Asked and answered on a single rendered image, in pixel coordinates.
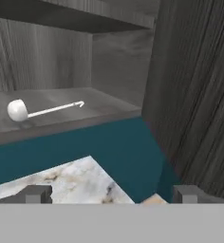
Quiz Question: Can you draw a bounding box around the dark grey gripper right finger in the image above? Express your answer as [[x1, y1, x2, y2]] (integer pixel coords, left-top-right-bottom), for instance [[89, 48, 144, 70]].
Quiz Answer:
[[173, 185, 224, 204]]

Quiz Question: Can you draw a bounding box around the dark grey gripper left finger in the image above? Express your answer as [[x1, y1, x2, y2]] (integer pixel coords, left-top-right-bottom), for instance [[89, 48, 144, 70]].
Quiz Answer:
[[0, 184, 53, 204]]

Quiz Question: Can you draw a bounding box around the white ladle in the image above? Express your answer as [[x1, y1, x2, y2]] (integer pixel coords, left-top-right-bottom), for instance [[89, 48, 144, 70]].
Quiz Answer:
[[7, 99, 85, 122]]

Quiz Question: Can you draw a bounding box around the grey wood cabinet door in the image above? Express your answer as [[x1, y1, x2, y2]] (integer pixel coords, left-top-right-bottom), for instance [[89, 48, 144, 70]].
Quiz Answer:
[[141, 0, 224, 202]]

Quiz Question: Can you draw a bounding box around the grey wood cabinet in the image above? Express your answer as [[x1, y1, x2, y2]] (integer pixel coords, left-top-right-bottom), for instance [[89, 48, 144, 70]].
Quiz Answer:
[[0, 0, 161, 147]]

